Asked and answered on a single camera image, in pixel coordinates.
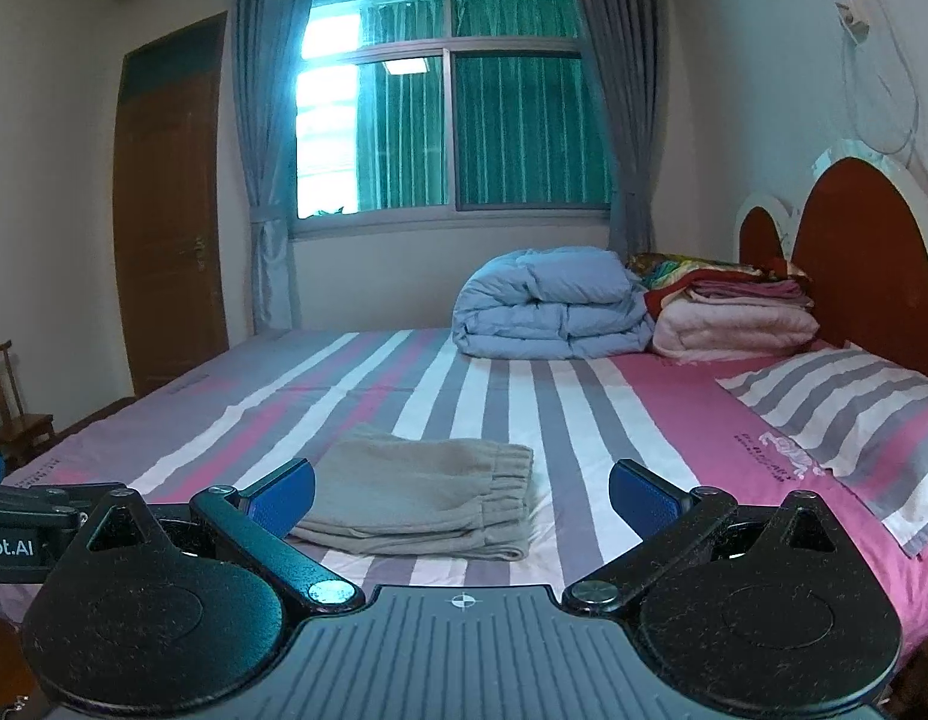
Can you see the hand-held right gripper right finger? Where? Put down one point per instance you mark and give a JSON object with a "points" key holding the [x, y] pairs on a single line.
{"points": [[644, 495]]}

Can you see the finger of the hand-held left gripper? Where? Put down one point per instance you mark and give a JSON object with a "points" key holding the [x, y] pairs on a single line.
{"points": [[29, 499]]}

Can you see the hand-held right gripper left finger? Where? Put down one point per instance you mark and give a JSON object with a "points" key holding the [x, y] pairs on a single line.
{"points": [[284, 499]]}

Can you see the grey pants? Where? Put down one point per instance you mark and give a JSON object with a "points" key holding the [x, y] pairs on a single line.
{"points": [[419, 487]]}

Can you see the wooden chair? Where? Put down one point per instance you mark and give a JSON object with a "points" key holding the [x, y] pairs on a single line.
{"points": [[29, 431]]}

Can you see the striped pink bed sheet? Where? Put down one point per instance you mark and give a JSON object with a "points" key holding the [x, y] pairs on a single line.
{"points": [[554, 405]]}

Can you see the light pink folded blanket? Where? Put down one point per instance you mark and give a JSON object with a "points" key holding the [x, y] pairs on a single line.
{"points": [[734, 334]]}

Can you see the blue folded duvet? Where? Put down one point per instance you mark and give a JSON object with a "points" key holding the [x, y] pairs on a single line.
{"points": [[546, 300]]}

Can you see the striped pink pillow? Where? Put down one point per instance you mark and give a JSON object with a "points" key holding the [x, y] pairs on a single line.
{"points": [[846, 405]]}

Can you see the colourful folded quilt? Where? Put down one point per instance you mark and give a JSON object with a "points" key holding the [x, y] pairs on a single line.
{"points": [[674, 270]]}

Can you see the mauve folded blanket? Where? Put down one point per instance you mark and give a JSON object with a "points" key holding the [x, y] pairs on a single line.
{"points": [[748, 291]]}

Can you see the brown wooden door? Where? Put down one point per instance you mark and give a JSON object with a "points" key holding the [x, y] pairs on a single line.
{"points": [[171, 240]]}

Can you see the red and white headboard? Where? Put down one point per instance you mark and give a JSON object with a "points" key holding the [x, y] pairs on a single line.
{"points": [[861, 255]]}

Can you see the grey-blue curtain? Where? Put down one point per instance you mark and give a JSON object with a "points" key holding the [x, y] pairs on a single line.
{"points": [[265, 165], [629, 90]]}

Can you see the window with green blind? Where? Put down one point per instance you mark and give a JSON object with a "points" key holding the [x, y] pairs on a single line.
{"points": [[509, 127]]}

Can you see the white wall socket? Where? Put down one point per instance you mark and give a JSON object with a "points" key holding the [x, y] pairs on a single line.
{"points": [[853, 15]]}

